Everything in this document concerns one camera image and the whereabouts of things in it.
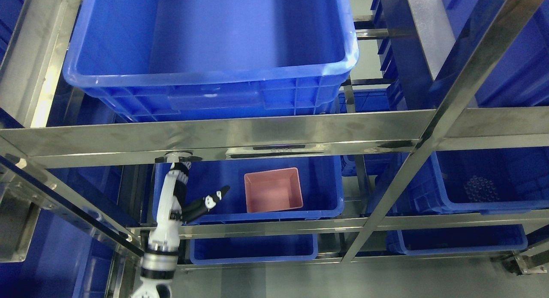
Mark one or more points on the steel shelf rack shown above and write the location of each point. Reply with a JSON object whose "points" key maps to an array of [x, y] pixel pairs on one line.
{"points": [[33, 62]]}

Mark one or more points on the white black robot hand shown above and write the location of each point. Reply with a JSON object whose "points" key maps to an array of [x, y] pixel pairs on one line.
{"points": [[173, 212]]}

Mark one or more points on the blue bin bottom centre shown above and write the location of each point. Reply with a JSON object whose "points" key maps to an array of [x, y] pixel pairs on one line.
{"points": [[237, 250]]}

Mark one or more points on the pink plastic storage box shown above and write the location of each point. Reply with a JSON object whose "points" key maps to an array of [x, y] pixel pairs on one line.
{"points": [[273, 190]]}

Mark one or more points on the large blue top bin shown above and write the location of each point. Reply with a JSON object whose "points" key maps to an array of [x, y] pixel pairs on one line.
{"points": [[168, 60]]}

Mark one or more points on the blue bin right middle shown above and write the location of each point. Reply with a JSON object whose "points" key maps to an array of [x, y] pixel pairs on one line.
{"points": [[490, 181]]}

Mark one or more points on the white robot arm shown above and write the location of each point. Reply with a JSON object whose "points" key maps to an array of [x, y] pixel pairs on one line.
{"points": [[156, 275]]}

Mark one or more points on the blue bin bottom right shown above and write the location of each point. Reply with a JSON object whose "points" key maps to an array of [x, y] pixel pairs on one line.
{"points": [[471, 239]]}

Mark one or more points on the blue bin holding box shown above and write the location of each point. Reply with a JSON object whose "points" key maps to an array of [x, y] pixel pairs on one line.
{"points": [[320, 178]]}

